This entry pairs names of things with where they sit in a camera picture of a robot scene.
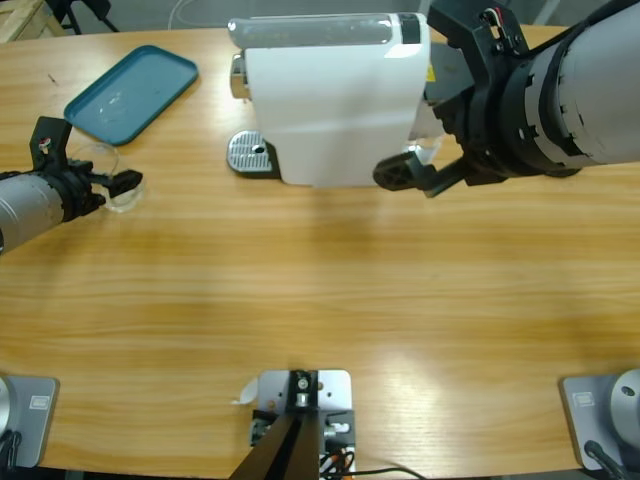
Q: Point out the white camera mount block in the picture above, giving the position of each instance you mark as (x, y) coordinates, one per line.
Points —
(332, 390)

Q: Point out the clear glass cup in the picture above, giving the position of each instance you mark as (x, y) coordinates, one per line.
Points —
(127, 202)

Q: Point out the grey metal pole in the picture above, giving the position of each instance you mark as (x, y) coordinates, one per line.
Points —
(547, 12)

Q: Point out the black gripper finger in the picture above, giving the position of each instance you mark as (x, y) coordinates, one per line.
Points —
(457, 110)
(397, 172)
(87, 166)
(122, 181)

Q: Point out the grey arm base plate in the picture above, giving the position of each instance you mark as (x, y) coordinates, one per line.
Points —
(585, 415)
(35, 415)

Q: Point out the black chair frame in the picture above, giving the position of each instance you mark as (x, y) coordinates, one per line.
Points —
(100, 12)

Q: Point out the black camera post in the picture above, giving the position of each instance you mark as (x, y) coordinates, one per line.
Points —
(295, 440)

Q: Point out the teal plastic tray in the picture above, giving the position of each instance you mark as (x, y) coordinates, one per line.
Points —
(145, 80)

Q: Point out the wooden crate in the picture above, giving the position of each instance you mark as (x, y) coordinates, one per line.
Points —
(25, 20)

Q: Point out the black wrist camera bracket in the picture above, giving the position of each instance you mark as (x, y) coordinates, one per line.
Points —
(460, 25)
(60, 145)

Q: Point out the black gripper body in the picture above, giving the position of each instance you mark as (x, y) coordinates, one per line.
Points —
(77, 192)
(487, 125)

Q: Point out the white paper tab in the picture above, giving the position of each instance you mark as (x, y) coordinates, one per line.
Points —
(247, 392)

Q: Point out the clear water tank grey lid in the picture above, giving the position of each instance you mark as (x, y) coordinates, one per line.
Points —
(445, 70)

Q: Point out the white capsule coffee machine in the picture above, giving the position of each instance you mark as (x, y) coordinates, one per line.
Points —
(330, 115)

